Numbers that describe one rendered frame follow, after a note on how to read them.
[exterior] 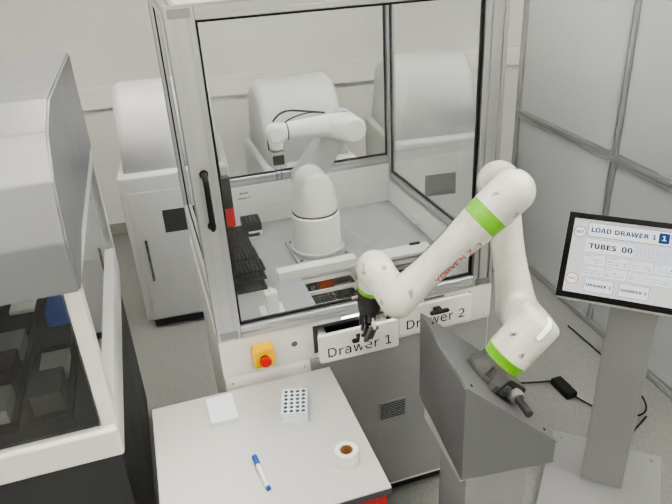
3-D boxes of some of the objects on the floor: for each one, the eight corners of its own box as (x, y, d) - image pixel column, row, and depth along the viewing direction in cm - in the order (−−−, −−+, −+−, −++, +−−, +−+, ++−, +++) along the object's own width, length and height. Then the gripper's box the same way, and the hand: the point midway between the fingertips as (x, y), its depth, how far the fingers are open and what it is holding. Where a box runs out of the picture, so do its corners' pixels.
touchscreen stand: (658, 556, 233) (719, 328, 187) (533, 517, 251) (561, 300, 205) (660, 462, 273) (711, 255, 226) (552, 434, 291) (579, 237, 245)
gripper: (352, 286, 198) (347, 331, 215) (366, 317, 189) (359, 362, 206) (374, 281, 200) (367, 327, 217) (389, 312, 191) (381, 357, 208)
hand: (364, 338), depth 209 cm, fingers closed, pressing on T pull
